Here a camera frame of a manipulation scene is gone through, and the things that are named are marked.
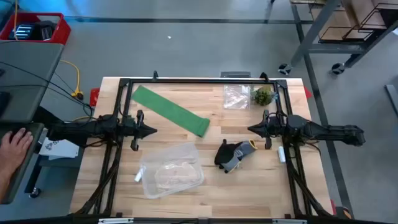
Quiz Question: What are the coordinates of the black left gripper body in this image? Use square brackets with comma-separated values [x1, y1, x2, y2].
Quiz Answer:
[130, 109, 146, 152]

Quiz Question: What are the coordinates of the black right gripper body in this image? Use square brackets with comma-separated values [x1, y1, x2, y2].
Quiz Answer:
[262, 109, 275, 151]

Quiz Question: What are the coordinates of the green elastic bandage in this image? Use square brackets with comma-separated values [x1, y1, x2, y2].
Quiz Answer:
[130, 85, 211, 138]

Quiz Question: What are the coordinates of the clear plastic container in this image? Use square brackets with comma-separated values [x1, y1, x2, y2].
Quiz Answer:
[139, 142, 205, 200]

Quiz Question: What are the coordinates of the black grey work glove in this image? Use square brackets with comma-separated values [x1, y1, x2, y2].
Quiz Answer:
[213, 139, 259, 174]

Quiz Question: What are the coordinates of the person's forearm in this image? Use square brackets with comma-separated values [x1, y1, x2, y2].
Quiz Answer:
[0, 169, 13, 203]

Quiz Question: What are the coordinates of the green moss clump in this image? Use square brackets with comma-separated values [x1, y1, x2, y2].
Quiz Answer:
[250, 85, 278, 106]

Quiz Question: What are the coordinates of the small clear plastic bag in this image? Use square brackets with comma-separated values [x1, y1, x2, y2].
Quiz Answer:
[223, 84, 251, 110]

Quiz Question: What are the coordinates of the grey box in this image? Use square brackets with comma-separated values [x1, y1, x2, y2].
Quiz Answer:
[220, 71, 251, 78]

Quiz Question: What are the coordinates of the white printed paper sheet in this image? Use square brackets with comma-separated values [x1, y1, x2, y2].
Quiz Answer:
[39, 136, 80, 161]

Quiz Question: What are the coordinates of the orange black object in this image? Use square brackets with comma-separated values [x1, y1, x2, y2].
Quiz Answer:
[331, 200, 353, 220]

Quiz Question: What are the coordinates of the grey metal cart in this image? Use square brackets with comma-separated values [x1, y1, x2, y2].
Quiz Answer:
[278, 0, 398, 75]

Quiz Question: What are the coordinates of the red plastic crate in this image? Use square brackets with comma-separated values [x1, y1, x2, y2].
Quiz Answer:
[0, 12, 72, 46]

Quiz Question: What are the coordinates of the grey desk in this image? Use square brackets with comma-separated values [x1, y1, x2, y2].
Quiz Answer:
[0, 40, 65, 205]

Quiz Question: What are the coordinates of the person's hand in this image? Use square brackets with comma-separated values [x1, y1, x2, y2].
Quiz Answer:
[0, 127, 34, 175]

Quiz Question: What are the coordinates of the brown cardboard box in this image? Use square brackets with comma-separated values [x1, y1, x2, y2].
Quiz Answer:
[310, 0, 398, 41]

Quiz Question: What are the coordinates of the silver black device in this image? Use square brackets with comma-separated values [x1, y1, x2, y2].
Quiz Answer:
[8, 23, 35, 40]

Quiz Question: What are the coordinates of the yellow power cable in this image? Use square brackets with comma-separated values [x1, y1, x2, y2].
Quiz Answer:
[58, 58, 85, 101]

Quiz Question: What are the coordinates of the silver bracket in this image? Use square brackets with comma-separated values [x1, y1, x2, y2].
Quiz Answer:
[98, 217, 134, 224]

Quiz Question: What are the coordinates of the black desk cable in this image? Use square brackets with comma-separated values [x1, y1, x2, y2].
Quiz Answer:
[0, 60, 95, 119]

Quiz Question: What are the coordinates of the black wire rack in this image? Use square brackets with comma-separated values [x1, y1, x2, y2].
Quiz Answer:
[318, 2, 387, 44]

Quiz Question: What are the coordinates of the yellow hanging cord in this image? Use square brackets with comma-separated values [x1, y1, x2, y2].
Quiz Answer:
[13, 0, 19, 41]

